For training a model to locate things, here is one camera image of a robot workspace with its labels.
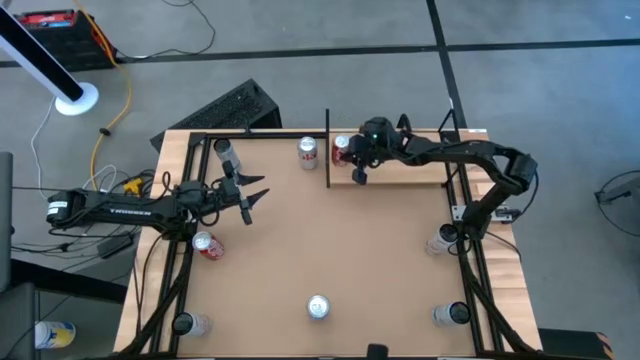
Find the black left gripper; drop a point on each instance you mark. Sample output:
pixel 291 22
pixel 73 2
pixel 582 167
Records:
pixel 227 192

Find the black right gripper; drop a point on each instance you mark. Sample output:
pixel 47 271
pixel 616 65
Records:
pixel 382 140

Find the red cola can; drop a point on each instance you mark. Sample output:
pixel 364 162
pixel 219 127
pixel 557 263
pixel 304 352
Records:
pixel 340 150
pixel 209 246

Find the white slim energy drink can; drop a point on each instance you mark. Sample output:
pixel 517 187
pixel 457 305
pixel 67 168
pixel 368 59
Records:
pixel 437 242
pixel 445 315
pixel 197 325
pixel 225 150

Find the silver diet cola can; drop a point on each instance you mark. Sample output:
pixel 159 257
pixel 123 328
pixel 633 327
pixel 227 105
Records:
pixel 318 306
pixel 307 155

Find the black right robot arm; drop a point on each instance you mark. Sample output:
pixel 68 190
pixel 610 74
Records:
pixel 475 150

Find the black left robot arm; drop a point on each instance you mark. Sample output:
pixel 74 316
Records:
pixel 125 210

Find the wooden shelf board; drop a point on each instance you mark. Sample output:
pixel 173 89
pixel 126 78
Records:
pixel 410 172

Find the black curved hook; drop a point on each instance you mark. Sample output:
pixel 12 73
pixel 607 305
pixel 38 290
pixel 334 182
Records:
pixel 401 120

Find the tan table mat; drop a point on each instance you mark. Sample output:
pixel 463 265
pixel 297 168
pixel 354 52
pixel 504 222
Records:
pixel 300 240

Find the black perforated computer case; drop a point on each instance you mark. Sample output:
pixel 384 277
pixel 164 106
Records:
pixel 235 107

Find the yellow plug connector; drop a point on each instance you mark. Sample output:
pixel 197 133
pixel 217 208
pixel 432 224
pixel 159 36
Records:
pixel 133 186

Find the black power adapter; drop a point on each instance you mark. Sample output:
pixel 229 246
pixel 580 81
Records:
pixel 115 246

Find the black handheld device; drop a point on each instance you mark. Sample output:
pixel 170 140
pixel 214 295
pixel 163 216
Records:
pixel 377 351

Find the black floor beam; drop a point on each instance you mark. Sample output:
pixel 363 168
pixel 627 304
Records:
pixel 60 282

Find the black crate red lid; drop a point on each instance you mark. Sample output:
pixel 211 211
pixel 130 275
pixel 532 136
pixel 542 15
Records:
pixel 65 45

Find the white yellow canister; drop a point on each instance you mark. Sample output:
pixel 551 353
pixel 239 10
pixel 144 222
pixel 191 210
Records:
pixel 55 334

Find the black upright panel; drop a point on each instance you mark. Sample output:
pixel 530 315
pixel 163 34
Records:
pixel 5 225

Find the black white pole stand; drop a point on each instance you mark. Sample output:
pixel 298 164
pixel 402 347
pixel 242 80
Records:
pixel 30 50

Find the black box orange stripes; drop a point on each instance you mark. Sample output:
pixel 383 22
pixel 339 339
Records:
pixel 570 345

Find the black metal shelf frame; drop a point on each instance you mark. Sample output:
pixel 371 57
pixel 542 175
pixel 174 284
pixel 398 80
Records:
pixel 327 150

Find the black aluminium table frame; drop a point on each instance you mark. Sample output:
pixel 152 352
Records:
pixel 280 135

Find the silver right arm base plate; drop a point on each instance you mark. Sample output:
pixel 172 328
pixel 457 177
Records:
pixel 457 212

